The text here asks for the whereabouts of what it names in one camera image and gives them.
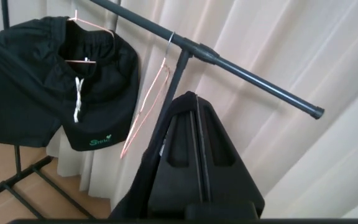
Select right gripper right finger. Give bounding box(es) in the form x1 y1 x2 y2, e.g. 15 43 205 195
196 96 265 219

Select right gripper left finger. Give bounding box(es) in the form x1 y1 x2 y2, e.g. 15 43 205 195
147 110 203 219

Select black garment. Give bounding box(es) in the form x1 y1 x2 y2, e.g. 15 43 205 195
109 90 199 219

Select black shorts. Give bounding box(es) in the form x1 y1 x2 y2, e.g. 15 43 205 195
0 16 141 152

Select pink clothes hanger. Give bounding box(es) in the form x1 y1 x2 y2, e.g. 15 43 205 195
65 9 116 65
119 30 176 160

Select black clothes rack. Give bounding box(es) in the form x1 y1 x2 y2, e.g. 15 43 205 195
0 0 325 220

